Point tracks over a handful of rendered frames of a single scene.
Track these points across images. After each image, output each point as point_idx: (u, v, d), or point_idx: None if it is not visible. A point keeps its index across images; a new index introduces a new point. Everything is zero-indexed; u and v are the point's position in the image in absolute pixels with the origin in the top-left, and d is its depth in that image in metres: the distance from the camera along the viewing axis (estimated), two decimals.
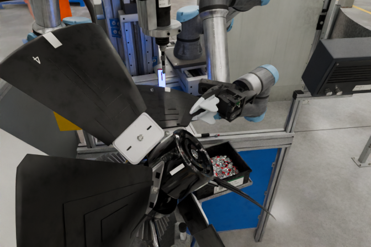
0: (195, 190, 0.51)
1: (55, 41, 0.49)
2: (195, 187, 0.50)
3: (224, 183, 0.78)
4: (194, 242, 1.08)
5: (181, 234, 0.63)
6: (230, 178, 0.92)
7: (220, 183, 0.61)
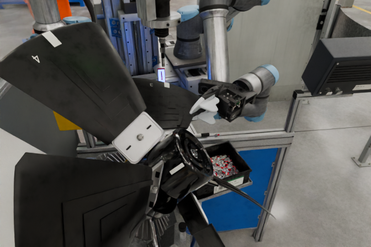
0: (195, 189, 0.51)
1: (54, 40, 0.49)
2: (195, 187, 0.50)
3: (224, 183, 0.78)
4: (194, 242, 1.08)
5: (181, 233, 0.62)
6: (229, 177, 0.91)
7: (220, 182, 0.61)
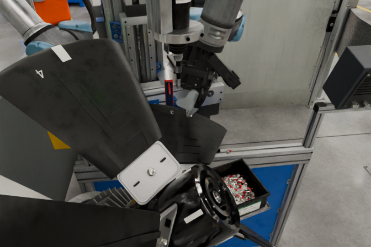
0: (216, 245, 0.40)
1: (64, 54, 0.44)
2: (216, 242, 0.39)
3: (252, 234, 0.65)
4: None
5: None
6: (246, 203, 0.81)
7: (247, 235, 0.49)
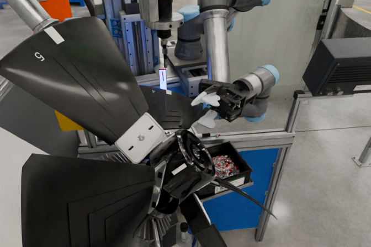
0: (173, 172, 0.48)
1: (169, 92, 0.83)
2: (172, 162, 0.48)
3: None
4: (195, 242, 1.08)
5: (183, 234, 0.63)
6: (231, 178, 0.92)
7: (214, 224, 0.47)
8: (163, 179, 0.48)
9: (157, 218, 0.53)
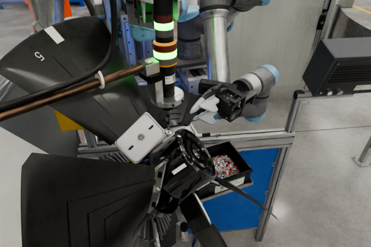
0: (173, 171, 0.48)
1: None
2: (172, 162, 0.48)
3: None
4: (195, 242, 1.08)
5: (183, 233, 0.63)
6: (231, 177, 0.92)
7: (214, 224, 0.47)
8: (163, 178, 0.48)
9: (157, 217, 0.53)
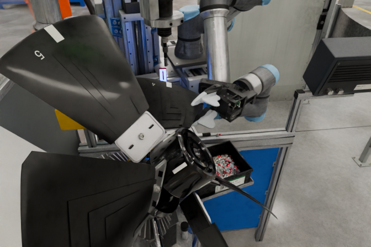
0: (173, 171, 0.48)
1: (169, 85, 0.81)
2: (173, 161, 0.48)
3: None
4: (195, 242, 1.08)
5: (183, 232, 0.63)
6: (231, 177, 0.92)
7: (215, 223, 0.47)
8: (163, 178, 0.48)
9: (158, 216, 0.52)
